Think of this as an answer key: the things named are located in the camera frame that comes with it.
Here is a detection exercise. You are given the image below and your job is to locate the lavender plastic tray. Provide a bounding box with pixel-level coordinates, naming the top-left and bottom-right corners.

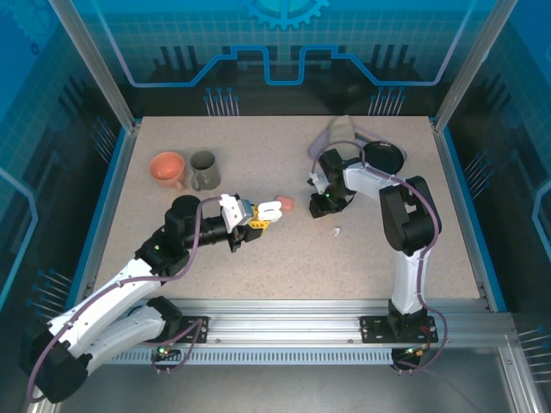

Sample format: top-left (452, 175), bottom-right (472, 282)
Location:
top-left (307, 123), bottom-right (410, 176)

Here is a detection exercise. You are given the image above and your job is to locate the orange ceramic cup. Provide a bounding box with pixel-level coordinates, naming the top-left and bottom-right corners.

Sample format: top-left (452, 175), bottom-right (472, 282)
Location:
top-left (149, 151), bottom-right (187, 190)

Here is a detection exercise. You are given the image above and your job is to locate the grey ceramic mug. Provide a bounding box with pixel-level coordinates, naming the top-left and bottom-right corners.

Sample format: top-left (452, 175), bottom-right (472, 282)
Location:
top-left (189, 150), bottom-right (221, 192)

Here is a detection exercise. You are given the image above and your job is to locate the black round plate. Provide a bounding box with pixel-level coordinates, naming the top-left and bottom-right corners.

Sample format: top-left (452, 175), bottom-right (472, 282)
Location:
top-left (362, 140), bottom-right (406, 176)

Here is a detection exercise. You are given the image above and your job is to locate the beige cloth napkin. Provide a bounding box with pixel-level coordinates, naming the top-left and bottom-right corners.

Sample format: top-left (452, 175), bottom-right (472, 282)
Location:
top-left (326, 114), bottom-right (363, 163)

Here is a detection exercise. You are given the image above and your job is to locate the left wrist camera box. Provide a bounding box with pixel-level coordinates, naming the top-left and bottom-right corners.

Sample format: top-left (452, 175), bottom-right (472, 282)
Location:
top-left (218, 194), bottom-right (255, 227)

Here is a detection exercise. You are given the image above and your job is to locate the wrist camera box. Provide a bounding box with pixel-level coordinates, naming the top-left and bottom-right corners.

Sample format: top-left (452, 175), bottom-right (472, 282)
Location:
top-left (306, 170), bottom-right (331, 197)
top-left (218, 194), bottom-right (255, 227)

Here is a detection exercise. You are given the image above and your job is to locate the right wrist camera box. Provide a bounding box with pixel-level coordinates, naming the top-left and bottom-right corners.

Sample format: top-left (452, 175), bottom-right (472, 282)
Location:
top-left (306, 170), bottom-right (331, 197)

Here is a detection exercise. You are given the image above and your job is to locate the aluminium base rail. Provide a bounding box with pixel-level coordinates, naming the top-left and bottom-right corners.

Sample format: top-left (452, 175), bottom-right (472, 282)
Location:
top-left (128, 299), bottom-right (513, 346)

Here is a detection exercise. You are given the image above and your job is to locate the thin purple base cable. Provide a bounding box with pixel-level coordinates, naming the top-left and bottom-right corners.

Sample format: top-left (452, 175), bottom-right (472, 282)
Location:
top-left (137, 317), bottom-right (204, 376)
top-left (392, 309), bottom-right (449, 376)

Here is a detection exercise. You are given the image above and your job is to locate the grey slotted cable duct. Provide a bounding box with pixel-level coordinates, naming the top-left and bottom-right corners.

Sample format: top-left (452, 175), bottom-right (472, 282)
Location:
top-left (92, 348), bottom-right (395, 366)

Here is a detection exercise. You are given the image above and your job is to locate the aluminium frame post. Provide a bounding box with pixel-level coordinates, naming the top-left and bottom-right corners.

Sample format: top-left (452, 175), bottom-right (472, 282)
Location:
top-left (432, 0), bottom-right (516, 133)
top-left (47, 0), bottom-right (139, 133)

